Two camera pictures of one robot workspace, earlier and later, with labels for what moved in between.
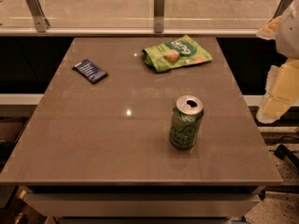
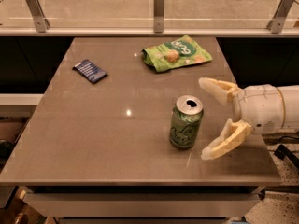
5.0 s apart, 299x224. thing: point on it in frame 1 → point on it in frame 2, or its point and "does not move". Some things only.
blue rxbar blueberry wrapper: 91,71 does not move
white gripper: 290,36 → 260,106
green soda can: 187,113 does not move
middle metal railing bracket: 159,10 does not move
